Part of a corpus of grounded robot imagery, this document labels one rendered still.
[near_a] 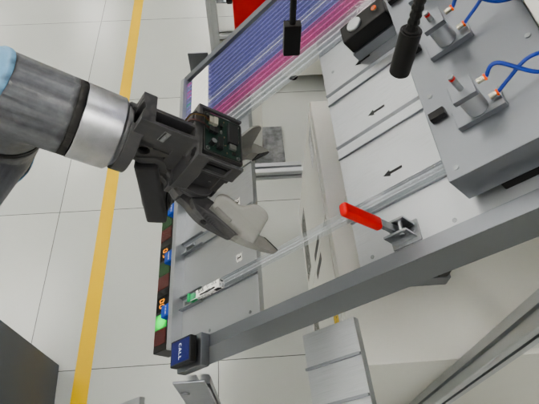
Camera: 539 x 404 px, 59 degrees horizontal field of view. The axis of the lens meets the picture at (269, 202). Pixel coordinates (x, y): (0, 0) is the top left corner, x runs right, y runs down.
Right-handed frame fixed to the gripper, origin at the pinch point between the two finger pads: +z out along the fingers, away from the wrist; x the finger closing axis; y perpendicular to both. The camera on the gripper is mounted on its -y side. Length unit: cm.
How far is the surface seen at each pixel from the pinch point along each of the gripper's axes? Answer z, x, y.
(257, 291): 8.6, -4.0, -15.6
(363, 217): 4.9, -6.4, 10.1
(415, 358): 45.5, -9.1, -17.9
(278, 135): 68, 104, -76
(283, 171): 48, 61, -53
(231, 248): 7.7, 5.9, -21.2
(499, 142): 9.5, -4.4, 24.4
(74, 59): -9, 161, -132
